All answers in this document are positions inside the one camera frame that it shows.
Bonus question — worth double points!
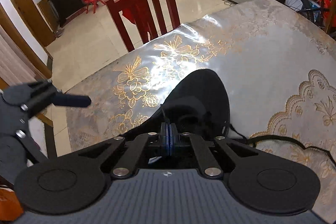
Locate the black sneaker with white swoosh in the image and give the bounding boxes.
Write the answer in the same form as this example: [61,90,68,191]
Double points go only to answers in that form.
[123,69,230,140]

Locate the black shoelace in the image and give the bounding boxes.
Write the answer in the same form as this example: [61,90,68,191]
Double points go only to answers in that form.
[159,105,336,169]

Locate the small red plastic chair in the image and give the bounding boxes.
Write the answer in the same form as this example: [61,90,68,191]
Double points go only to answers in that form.
[82,0,106,14]

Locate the red wooden chair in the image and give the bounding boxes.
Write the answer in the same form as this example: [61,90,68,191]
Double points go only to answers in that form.
[106,0,181,52]

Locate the brown wooden chair far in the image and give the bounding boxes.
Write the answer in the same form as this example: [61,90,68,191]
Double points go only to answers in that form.
[325,0,336,34]

